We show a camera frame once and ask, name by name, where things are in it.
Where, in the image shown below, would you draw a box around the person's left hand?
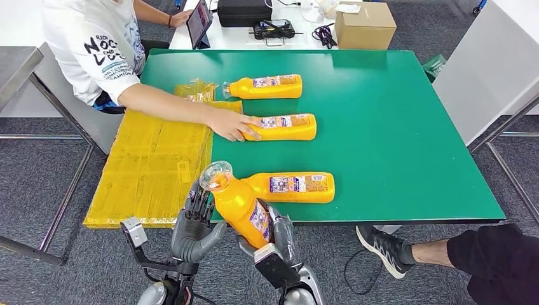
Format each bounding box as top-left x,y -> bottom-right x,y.
170,9 -> 194,28

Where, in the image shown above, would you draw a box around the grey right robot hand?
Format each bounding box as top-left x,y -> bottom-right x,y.
236,201 -> 303,270

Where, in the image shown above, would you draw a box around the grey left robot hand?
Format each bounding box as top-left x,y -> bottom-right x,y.
170,179 -> 228,265

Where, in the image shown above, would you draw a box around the person's right hand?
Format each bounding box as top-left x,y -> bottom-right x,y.
206,108 -> 263,143

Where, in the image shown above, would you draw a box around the orange detergent bottle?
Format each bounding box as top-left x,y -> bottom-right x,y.
240,172 -> 336,205
199,160 -> 274,250
240,113 -> 317,142
222,74 -> 303,100

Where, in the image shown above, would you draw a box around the black tablet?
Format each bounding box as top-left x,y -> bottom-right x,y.
186,0 -> 214,50

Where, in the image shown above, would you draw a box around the white desk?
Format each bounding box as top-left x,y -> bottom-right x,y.
168,0 -> 338,51

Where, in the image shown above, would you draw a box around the black carrying case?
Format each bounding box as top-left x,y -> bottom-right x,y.
217,0 -> 273,29

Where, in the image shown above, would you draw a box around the yellow taped cardboard board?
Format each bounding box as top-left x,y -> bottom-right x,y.
83,79 -> 244,230

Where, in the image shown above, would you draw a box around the person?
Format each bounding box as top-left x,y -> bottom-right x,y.
355,223 -> 539,305
42,0 -> 264,143

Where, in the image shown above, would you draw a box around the black handheld controller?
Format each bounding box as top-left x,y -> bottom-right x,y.
248,18 -> 304,47

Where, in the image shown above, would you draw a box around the clear plastic bag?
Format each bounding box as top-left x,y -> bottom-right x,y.
299,0 -> 338,24

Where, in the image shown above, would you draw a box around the white bench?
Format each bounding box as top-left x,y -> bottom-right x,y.
33,42 -> 125,156

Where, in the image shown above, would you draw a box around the brown cardboard box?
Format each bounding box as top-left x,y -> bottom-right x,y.
334,1 -> 397,51

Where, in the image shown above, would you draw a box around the green bag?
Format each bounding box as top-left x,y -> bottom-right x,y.
421,53 -> 447,84

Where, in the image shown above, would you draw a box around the white side table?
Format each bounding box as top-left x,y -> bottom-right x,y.
431,0 -> 539,146

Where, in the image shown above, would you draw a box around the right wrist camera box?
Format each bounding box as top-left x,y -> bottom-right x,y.
252,243 -> 303,290

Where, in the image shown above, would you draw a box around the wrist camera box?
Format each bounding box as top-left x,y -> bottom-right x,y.
121,216 -> 200,276
252,243 -> 303,290

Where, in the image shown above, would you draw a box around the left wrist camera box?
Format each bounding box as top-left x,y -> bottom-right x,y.
121,216 -> 200,276

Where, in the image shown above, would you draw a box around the black floor cable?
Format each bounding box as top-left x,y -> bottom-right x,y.
344,247 -> 384,295

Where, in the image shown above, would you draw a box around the black cable bundle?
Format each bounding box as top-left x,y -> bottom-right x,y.
311,23 -> 339,50

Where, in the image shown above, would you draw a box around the steel frame table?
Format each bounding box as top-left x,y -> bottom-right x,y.
0,46 -> 111,267

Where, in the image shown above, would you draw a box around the steel table frame legs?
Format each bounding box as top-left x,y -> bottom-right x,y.
467,94 -> 539,226

